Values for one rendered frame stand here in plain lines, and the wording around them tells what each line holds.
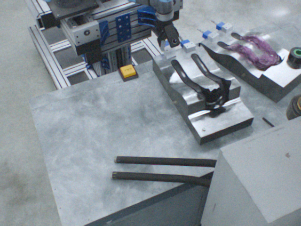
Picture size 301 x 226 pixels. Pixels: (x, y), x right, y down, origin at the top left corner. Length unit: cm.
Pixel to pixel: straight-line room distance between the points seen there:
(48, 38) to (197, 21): 141
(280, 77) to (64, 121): 100
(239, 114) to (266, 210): 93
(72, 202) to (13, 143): 133
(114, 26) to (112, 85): 41
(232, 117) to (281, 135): 80
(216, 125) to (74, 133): 62
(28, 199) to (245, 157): 186
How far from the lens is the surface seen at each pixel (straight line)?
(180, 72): 160
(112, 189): 135
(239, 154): 65
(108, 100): 161
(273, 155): 67
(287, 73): 166
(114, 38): 199
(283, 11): 372
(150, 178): 130
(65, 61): 274
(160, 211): 159
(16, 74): 309
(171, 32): 150
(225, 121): 146
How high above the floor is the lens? 201
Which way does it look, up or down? 52 degrees down
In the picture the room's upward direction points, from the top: 2 degrees counter-clockwise
